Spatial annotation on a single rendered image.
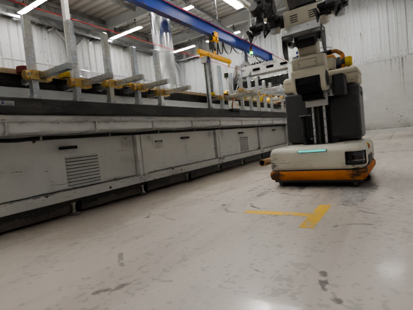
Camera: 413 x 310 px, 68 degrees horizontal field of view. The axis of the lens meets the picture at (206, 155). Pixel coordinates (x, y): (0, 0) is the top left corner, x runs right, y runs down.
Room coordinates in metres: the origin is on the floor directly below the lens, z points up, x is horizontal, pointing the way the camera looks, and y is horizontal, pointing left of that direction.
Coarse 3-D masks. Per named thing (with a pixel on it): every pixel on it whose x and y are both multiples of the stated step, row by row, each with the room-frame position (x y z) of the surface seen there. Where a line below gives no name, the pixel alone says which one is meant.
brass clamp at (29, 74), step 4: (24, 72) 1.57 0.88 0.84; (28, 72) 1.57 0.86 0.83; (32, 72) 1.59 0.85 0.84; (36, 72) 1.61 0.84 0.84; (40, 72) 1.62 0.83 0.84; (24, 76) 1.57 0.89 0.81; (28, 76) 1.57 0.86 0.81; (32, 76) 1.59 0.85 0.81; (36, 76) 1.60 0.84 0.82; (40, 76) 1.62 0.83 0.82; (28, 80) 1.60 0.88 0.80; (40, 80) 1.62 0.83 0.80; (44, 80) 1.64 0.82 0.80; (48, 80) 1.66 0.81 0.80
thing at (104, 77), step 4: (108, 72) 1.70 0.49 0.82; (96, 76) 1.76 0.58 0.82; (100, 76) 1.74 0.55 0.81; (104, 76) 1.72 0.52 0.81; (108, 76) 1.70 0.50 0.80; (112, 76) 1.72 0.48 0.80; (84, 80) 1.82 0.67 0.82; (88, 80) 1.80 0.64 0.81; (92, 80) 1.78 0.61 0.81; (96, 80) 1.76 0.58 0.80; (100, 80) 1.74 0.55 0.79; (104, 80) 1.75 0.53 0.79; (84, 84) 1.82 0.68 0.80; (88, 84) 1.82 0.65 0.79; (64, 88) 1.93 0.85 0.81; (68, 88) 1.91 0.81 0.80; (72, 88) 1.89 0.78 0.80
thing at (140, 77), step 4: (132, 76) 1.95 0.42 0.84; (136, 76) 1.93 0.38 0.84; (140, 76) 1.91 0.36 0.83; (120, 80) 2.01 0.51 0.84; (124, 80) 1.99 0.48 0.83; (128, 80) 1.97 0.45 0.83; (132, 80) 1.95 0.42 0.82; (136, 80) 1.94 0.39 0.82; (140, 80) 1.95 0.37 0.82; (116, 84) 2.03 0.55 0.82; (120, 84) 2.02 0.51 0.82; (124, 84) 2.03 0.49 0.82; (96, 88) 2.14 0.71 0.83; (100, 88) 2.12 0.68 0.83; (104, 88) 2.10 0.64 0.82
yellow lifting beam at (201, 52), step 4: (200, 52) 7.85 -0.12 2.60; (204, 52) 8.00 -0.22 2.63; (208, 52) 8.19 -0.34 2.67; (200, 56) 7.91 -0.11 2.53; (212, 56) 8.33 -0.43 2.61; (216, 56) 8.53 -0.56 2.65; (220, 56) 8.71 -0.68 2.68; (220, 60) 8.78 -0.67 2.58; (224, 60) 8.90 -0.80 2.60; (228, 60) 9.10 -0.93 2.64; (228, 64) 9.16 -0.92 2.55
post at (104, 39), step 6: (102, 36) 2.02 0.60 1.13; (102, 42) 2.02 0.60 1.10; (108, 42) 2.04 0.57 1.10; (102, 48) 2.02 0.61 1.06; (108, 48) 2.03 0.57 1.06; (102, 54) 2.03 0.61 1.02; (108, 54) 2.03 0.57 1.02; (108, 60) 2.02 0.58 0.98; (108, 66) 2.02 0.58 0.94; (108, 90) 2.02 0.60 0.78; (108, 96) 2.02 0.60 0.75; (114, 96) 2.04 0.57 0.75
